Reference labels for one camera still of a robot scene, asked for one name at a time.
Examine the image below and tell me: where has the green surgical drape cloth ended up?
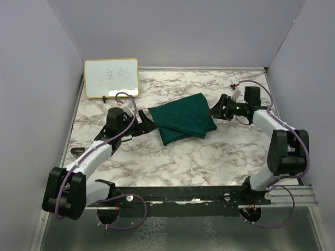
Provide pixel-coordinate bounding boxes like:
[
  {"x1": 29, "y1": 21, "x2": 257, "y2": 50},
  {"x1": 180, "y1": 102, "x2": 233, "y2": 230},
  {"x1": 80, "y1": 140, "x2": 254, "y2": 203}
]
[{"x1": 148, "y1": 93, "x2": 217, "y2": 146}]

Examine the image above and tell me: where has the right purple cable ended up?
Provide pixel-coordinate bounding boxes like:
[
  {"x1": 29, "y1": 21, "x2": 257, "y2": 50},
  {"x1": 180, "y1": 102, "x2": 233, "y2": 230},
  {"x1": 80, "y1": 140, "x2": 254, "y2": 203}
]
[{"x1": 237, "y1": 80, "x2": 311, "y2": 229}]

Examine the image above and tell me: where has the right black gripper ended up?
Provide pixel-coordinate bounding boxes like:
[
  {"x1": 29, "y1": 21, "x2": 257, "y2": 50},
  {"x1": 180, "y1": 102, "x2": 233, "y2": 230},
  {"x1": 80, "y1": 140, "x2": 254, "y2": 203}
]
[{"x1": 206, "y1": 94, "x2": 248, "y2": 121}]

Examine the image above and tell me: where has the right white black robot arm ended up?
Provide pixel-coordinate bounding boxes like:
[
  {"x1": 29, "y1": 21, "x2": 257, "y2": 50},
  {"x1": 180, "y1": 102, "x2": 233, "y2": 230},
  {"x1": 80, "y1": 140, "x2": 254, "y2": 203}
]
[{"x1": 210, "y1": 84, "x2": 310, "y2": 204}]

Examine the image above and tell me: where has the purple cable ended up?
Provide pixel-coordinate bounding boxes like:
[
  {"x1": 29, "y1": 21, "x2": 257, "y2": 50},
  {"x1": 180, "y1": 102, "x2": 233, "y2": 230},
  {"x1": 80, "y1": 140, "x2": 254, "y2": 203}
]
[
  {"x1": 237, "y1": 80, "x2": 311, "y2": 229},
  {"x1": 54, "y1": 92, "x2": 149, "y2": 231}
]

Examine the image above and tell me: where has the black mounting base rail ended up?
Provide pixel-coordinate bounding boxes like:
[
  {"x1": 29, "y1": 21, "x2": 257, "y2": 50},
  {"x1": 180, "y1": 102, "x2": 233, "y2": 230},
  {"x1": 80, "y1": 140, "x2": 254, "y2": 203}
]
[{"x1": 86, "y1": 186, "x2": 271, "y2": 207}]

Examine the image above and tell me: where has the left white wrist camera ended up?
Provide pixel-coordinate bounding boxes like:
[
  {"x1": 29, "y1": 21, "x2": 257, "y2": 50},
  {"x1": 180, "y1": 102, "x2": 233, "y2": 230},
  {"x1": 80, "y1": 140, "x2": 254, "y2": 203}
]
[{"x1": 117, "y1": 99, "x2": 134, "y2": 116}]

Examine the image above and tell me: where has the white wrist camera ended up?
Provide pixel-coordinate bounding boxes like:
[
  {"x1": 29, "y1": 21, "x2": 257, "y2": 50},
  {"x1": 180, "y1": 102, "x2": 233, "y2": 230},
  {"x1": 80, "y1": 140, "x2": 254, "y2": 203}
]
[
  {"x1": 229, "y1": 84, "x2": 241, "y2": 101},
  {"x1": 117, "y1": 99, "x2": 134, "y2": 116}
]

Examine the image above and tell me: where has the small framed whiteboard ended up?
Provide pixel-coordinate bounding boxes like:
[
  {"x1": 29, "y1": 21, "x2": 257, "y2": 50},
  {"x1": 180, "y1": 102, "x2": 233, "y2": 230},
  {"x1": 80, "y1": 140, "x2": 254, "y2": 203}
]
[{"x1": 84, "y1": 58, "x2": 139, "y2": 99}]

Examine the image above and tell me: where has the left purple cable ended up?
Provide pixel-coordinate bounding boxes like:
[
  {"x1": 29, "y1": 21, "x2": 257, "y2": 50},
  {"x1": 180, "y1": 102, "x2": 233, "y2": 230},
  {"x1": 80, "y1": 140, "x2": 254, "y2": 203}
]
[{"x1": 54, "y1": 92, "x2": 149, "y2": 231}]

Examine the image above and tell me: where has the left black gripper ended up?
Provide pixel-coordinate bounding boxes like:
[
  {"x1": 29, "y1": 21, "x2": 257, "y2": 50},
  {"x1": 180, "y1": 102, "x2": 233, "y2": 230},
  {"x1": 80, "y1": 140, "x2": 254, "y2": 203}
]
[{"x1": 119, "y1": 110, "x2": 159, "y2": 138}]

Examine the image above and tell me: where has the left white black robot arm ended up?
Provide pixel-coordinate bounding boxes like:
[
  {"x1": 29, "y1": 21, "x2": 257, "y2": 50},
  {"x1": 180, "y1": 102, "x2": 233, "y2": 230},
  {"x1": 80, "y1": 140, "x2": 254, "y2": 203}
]
[{"x1": 42, "y1": 108, "x2": 157, "y2": 220}]

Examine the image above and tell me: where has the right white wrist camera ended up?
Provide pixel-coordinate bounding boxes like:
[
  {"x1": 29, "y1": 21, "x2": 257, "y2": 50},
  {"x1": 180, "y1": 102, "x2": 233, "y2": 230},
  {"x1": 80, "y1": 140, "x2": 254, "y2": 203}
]
[{"x1": 229, "y1": 84, "x2": 241, "y2": 101}]

